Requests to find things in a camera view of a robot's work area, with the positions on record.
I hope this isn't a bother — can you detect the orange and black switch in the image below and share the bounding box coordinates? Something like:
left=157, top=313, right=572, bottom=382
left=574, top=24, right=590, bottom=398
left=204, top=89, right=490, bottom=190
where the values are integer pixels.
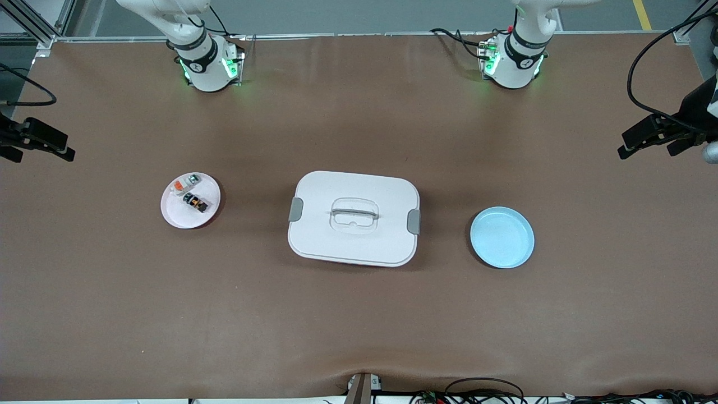
left=182, top=192, right=209, bottom=214

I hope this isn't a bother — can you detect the pink round plate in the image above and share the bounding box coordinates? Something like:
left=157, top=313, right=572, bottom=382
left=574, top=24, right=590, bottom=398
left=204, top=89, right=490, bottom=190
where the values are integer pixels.
left=160, top=172, right=222, bottom=229

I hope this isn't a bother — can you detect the light blue round plate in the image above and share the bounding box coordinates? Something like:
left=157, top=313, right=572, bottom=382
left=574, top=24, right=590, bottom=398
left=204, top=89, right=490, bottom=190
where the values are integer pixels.
left=470, top=206, right=535, bottom=269

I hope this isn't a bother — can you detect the white lidded storage box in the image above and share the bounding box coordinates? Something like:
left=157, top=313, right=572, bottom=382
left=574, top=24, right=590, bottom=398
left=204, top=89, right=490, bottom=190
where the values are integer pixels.
left=287, top=171, right=421, bottom=268

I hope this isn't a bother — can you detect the metal table clamp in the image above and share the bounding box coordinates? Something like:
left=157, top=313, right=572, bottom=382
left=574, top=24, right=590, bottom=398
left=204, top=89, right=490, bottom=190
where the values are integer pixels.
left=345, top=372, right=383, bottom=404

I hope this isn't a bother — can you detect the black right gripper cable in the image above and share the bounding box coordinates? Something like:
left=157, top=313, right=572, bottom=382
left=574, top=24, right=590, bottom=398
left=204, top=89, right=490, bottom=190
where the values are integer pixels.
left=0, top=63, right=58, bottom=107

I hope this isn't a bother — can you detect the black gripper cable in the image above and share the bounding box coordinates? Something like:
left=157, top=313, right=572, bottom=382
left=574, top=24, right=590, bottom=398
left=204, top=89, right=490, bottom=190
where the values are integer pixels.
left=0, top=63, right=58, bottom=107
left=627, top=0, right=718, bottom=121

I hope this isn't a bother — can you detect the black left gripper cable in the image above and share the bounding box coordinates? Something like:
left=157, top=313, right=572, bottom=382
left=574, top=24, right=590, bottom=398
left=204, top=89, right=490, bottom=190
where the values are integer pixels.
left=627, top=0, right=718, bottom=121

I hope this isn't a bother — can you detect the aluminium frame post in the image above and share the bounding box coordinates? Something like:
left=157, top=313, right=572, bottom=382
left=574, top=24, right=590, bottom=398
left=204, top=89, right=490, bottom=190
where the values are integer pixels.
left=671, top=0, right=718, bottom=45
left=0, top=0, right=76, bottom=50

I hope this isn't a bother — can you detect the white and orange switch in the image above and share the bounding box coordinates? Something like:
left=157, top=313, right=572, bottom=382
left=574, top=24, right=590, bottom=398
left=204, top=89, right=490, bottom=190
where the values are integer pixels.
left=171, top=175, right=201, bottom=196

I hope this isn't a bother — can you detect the black right arm base cable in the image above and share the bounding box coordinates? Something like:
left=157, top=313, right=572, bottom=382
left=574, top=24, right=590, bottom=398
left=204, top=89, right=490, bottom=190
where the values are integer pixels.
left=188, top=6, right=247, bottom=40

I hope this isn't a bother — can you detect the black arm base cable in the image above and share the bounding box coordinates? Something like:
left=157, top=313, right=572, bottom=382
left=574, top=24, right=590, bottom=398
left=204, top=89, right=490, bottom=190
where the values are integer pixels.
left=430, top=28, right=494, bottom=61
left=188, top=6, right=247, bottom=40

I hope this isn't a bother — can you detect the black left arm base cable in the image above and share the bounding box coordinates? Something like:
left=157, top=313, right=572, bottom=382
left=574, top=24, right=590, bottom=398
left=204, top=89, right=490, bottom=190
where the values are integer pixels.
left=430, top=28, right=494, bottom=61

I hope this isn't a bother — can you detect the black cable bundle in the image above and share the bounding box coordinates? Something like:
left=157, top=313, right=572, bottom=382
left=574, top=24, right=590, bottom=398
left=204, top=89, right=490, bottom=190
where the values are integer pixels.
left=409, top=378, right=718, bottom=404

